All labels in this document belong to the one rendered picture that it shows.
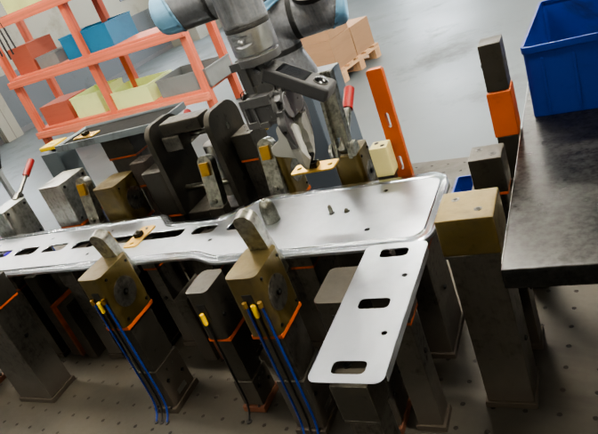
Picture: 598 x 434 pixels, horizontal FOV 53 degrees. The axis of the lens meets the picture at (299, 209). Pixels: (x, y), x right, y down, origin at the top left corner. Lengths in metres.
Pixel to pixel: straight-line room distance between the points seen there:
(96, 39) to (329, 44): 2.61
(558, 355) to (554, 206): 0.34
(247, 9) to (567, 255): 0.57
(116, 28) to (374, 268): 6.20
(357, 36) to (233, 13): 5.11
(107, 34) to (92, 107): 1.01
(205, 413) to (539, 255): 0.76
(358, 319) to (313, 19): 0.93
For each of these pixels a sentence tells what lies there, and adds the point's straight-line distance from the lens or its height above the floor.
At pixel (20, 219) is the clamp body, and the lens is 1.86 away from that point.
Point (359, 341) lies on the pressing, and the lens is 0.78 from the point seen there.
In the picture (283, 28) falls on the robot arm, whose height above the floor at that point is 1.25.
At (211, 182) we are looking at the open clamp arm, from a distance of 1.34.
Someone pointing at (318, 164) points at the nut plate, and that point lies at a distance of 1.05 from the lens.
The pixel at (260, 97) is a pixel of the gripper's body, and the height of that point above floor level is 1.25.
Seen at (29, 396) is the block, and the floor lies 0.72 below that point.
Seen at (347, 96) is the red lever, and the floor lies 1.14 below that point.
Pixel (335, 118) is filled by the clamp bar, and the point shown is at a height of 1.12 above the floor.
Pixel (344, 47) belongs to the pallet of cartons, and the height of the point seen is 0.28.
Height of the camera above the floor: 1.48
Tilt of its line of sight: 25 degrees down
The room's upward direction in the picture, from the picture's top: 22 degrees counter-clockwise
